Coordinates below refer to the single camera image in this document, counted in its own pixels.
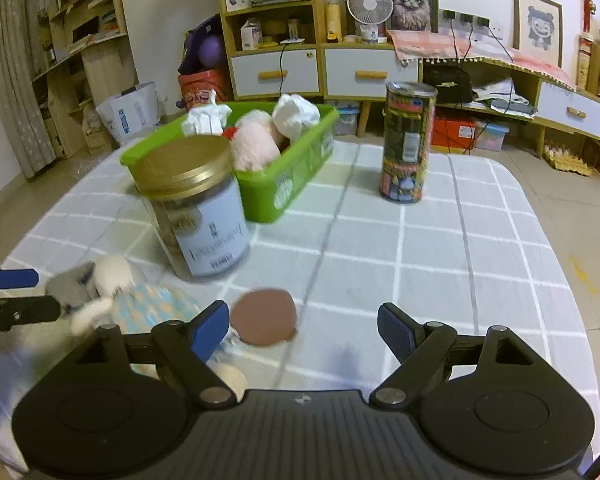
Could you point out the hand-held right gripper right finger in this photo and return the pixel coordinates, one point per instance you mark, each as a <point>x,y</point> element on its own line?
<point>395,332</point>

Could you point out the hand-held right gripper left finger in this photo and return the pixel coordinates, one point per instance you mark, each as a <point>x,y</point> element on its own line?
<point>207,330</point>

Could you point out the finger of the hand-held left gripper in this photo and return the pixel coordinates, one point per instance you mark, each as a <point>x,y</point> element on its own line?
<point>15,279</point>
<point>20,309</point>

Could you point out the light blue dress doll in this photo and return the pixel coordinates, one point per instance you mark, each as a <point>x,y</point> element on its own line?
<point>145,305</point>

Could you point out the green plastic bin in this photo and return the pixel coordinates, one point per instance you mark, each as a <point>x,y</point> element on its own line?
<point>275,180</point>

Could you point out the pink plush toy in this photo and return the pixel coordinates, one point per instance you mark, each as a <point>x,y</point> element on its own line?
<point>252,145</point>

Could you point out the white plush toy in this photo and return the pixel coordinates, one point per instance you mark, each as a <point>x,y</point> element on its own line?
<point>205,120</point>

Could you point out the red dress doll white bonnet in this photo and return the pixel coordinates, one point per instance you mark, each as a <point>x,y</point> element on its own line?
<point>295,117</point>

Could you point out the brown round coaster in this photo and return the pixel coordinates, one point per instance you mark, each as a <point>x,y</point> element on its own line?
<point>265,317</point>

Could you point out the grey checked mat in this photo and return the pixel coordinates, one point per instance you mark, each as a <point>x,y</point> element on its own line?
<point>430,260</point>

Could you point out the glass jar gold lid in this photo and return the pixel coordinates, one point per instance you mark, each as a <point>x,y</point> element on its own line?
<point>210,240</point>

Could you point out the tall printed snack can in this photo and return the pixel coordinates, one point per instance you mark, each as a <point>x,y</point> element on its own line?
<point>405,150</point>

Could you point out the white printed sack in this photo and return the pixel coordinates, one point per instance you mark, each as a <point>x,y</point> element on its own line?
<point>130,112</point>

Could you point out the orange storage box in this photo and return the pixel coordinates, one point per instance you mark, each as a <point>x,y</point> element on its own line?
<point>452,132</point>

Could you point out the clear box blue lid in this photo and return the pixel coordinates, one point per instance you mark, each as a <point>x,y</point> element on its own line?
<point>346,121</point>

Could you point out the clear storage box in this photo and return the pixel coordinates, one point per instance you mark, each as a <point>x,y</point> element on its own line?
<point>491,136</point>

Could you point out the patterned curtain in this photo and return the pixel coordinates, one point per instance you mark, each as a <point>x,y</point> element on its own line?
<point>10,60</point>

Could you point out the wooden bookshelf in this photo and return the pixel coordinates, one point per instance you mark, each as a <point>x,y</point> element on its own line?
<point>105,70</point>

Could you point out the orange printed bag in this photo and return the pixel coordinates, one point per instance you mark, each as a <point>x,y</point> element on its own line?
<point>202,87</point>

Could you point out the egg tray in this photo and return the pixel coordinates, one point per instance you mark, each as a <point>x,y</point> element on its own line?
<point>567,157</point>

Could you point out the black bag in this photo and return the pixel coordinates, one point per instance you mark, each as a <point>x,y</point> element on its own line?
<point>447,82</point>

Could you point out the folded white clothes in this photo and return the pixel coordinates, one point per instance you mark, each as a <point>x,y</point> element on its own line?
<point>502,97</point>

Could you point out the long wooden drawer cabinet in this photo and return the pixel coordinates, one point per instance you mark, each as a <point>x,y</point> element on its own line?
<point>370,75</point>

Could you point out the wooden shelf cabinet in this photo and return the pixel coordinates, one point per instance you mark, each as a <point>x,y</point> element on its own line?
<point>275,72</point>

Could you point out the purple bag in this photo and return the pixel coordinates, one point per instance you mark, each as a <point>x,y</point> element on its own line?
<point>207,50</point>

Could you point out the pink cloth runner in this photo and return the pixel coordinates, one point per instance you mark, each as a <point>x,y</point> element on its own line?
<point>430,45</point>

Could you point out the white milk carton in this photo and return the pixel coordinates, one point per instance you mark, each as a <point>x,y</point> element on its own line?
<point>250,35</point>

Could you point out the yellow tube can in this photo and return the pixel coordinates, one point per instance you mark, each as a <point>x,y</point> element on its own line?
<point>333,22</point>

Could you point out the framed cat picture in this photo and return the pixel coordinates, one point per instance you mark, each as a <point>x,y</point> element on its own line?
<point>411,5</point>

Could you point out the small white fan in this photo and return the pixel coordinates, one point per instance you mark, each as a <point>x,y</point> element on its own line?
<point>370,5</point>

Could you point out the framed cartoon girl drawing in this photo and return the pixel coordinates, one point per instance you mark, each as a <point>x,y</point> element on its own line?
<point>537,27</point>

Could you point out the white wall socket strip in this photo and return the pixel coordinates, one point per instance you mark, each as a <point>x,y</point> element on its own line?
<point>472,22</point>

